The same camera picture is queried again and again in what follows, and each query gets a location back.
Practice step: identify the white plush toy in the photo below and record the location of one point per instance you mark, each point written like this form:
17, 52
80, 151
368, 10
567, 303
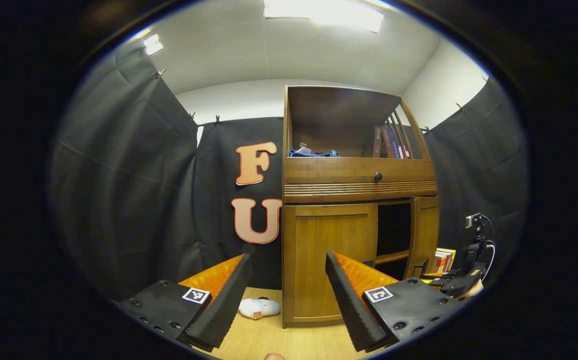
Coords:
259, 307

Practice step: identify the small clear bottle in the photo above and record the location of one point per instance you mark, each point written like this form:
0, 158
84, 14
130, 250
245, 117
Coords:
303, 149

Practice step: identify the wooden cabinet door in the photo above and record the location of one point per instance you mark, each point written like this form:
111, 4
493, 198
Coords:
426, 230
318, 250

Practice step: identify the pink book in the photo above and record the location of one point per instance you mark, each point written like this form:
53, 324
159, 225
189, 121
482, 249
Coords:
405, 151

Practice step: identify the stack of colourful books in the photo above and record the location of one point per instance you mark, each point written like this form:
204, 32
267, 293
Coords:
442, 260

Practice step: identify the small ceiling light panel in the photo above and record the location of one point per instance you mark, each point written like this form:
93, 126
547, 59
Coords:
153, 45

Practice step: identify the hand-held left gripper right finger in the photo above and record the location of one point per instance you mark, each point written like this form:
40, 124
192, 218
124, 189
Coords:
348, 305

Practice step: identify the black backdrop cloth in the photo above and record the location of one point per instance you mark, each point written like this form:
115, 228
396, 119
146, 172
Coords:
119, 175

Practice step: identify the blue cloth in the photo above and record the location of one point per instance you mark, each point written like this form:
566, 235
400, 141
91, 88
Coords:
311, 154

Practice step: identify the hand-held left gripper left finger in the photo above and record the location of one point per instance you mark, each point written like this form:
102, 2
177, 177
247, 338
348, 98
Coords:
229, 305

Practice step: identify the wooden double-door shoe cabinet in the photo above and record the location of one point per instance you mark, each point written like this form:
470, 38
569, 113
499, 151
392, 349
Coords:
333, 170

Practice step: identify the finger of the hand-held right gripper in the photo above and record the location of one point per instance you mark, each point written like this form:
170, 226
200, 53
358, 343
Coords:
444, 280

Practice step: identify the blue book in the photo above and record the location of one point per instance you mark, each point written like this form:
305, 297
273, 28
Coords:
394, 145

